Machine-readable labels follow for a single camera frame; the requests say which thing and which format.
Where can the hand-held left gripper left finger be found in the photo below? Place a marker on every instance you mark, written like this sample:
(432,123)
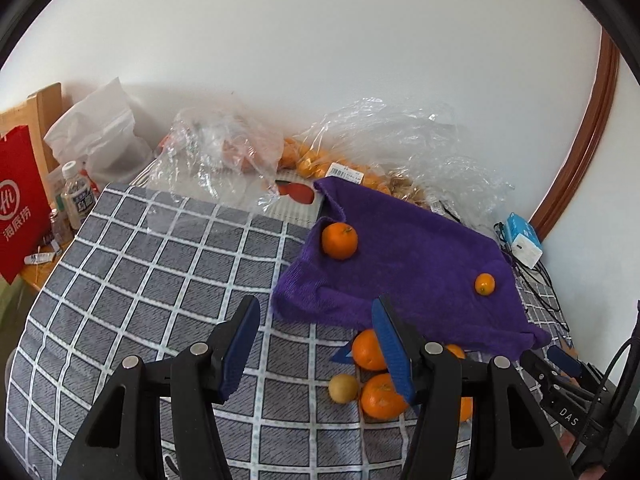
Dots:
(240,350)

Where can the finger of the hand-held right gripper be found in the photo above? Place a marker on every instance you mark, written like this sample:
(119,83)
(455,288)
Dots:
(564,357)
(537,367)

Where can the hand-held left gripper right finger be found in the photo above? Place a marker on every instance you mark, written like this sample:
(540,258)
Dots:
(395,355)

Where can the yellow-green round fruit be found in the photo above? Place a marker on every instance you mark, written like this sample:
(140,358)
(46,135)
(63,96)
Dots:
(343,388)

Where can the purple towel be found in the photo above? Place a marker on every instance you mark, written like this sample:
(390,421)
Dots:
(425,260)

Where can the small orange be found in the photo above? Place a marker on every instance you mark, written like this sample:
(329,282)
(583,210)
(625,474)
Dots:
(484,284)

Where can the grey checked blanket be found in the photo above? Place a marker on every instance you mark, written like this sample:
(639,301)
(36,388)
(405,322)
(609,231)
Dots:
(150,285)

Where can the blue white tissue pack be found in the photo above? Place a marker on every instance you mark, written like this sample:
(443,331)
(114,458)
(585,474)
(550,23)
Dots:
(522,240)

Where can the large orange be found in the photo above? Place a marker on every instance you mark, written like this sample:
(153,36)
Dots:
(340,241)

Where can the white fruit box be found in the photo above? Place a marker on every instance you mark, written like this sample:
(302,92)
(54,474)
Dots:
(295,194)

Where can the pile of small oranges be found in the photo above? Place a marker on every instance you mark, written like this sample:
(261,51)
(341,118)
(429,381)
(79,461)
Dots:
(312,160)

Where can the wooden side table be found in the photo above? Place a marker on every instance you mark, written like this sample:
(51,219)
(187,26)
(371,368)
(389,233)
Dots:
(42,275)

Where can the large clear plastic bag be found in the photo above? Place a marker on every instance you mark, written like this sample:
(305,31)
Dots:
(425,145)

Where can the small glass bottle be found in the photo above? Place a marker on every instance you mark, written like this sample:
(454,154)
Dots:
(59,227)

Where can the clear water bottle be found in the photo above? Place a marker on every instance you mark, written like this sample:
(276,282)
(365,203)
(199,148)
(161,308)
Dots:
(77,197)

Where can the white plastic bag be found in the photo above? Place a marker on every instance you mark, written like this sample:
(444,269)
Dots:
(100,130)

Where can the red paper bag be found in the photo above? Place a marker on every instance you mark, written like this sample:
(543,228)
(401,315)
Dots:
(22,200)

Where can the brown wooden door frame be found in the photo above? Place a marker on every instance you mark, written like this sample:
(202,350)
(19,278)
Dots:
(595,125)

